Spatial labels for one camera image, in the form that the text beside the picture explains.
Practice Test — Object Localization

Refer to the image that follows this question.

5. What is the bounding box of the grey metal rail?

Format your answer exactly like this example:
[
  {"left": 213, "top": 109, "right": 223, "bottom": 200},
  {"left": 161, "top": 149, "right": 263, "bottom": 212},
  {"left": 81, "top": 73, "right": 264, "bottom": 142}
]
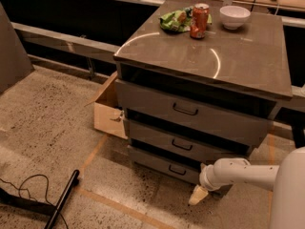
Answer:
[{"left": 11, "top": 22, "right": 119, "bottom": 64}]

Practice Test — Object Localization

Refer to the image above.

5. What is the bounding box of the black metal stand leg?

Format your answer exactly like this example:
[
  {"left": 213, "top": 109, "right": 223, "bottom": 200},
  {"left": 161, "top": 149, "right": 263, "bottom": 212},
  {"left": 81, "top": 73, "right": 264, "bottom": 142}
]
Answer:
[{"left": 0, "top": 170, "right": 80, "bottom": 229}]

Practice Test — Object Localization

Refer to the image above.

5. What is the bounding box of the grey middle drawer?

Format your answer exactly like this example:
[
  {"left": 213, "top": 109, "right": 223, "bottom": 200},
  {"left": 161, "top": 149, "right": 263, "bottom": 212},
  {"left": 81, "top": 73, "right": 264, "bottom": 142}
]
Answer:
[{"left": 124, "top": 120, "right": 252, "bottom": 163}]

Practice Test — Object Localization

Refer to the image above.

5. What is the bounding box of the black cable on floor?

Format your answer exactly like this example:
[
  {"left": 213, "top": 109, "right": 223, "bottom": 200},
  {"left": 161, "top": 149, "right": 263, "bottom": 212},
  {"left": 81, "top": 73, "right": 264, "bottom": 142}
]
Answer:
[{"left": 0, "top": 174, "right": 70, "bottom": 229}]

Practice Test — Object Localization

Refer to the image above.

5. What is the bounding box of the cardboard box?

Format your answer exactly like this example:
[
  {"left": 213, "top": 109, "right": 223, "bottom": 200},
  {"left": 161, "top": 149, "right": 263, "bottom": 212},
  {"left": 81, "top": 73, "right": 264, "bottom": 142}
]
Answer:
[{"left": 86, "top": 72, "right": 127, "bottom": 139}]

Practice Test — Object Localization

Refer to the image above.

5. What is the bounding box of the grey panel at left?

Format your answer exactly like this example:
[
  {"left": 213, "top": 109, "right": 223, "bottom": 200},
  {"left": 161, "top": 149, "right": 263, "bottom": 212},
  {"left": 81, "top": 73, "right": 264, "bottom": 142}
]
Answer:
[{"left": 0, "top": 3, "right": 34, "bottom": 94}]

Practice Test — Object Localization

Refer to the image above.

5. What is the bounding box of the orange soda can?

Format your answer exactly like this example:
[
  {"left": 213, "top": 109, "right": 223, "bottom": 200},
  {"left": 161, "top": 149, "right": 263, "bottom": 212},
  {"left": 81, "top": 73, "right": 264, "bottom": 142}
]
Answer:
[{"left": 190, "top": 3, "right": 210, "bottom": 39}]

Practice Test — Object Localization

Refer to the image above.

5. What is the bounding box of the grey drawer cabinet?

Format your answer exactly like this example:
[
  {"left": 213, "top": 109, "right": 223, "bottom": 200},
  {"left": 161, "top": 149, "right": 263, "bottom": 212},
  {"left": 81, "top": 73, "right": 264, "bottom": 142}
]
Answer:
[{"left": 112, "top": 0, "right": 294, "bottom": 197}]

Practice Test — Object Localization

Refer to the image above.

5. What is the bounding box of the green chip bag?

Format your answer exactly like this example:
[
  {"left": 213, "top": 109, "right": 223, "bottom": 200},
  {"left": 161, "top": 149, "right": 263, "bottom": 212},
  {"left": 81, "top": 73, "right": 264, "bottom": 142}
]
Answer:
[{"left": 159, "top": 6, "right": 213, "bottom": 33}]

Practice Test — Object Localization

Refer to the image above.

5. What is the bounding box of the grey bottom drawer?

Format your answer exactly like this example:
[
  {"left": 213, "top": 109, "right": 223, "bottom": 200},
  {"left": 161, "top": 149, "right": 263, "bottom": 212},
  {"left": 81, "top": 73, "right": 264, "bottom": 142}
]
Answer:
[{"left": 128, "top": 146, "right": 201, "bottom": 184}]

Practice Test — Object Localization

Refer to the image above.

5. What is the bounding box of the grey top drawer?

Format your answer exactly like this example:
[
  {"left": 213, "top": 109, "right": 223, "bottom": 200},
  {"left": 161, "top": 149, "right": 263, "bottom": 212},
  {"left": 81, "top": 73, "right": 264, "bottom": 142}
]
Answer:
[{"left": 115, "top": 79, "right": 271, "bottom": 147}]

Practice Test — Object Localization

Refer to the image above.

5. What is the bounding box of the white bowl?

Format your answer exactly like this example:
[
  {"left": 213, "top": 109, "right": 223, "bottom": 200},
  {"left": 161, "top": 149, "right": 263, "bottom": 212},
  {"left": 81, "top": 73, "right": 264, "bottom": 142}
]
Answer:
[{"left": 219, "top": 6, "right": 251, "bottom": 30}]

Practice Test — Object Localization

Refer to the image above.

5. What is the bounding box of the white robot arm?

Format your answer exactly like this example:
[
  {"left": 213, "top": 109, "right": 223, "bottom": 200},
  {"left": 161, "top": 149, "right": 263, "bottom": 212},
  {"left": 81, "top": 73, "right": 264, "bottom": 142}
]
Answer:
[{"left": 189, "top": 147, "right": 305, "bottom": 229}]

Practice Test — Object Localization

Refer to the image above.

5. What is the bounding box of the grey drawer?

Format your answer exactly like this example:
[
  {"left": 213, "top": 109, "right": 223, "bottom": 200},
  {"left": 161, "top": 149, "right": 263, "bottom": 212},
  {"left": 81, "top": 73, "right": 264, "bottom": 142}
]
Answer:
[
  {"left": 115, "top": 79, "right": 271, "bottom": 147},
  {"left": 124, "top": 120, "right": 252, "bottom": 163},
  {"left": 128, "top": 146, "right": 201, "bottom": 184}
]

